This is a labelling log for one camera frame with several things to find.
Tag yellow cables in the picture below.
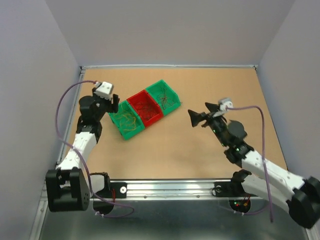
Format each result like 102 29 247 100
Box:
112 103 141 135

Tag far green bin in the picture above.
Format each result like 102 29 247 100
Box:
145 79 181 116

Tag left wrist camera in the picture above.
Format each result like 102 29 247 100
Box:
94 81 114 100

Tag red bin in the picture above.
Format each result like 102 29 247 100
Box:
127 90 164 128

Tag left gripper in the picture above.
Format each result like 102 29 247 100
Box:
91 87 120 122

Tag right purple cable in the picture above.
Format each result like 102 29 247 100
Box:
228 105 275 223

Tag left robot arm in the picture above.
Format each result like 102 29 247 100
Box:
45 81 119 212

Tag green bin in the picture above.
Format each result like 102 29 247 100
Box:
108 100 145 140
145 79 181 116

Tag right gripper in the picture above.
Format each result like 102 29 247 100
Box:
188 101 229 148

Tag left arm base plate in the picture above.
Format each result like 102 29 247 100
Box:
92 181 128 200

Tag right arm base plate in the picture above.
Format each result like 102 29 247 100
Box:
209 180 249 198

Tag aluminium rail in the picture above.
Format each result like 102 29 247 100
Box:
39 177 308 201

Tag near green bin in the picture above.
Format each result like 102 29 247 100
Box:
108 100 145 140

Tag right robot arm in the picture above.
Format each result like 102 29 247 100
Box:
187 98 320 229

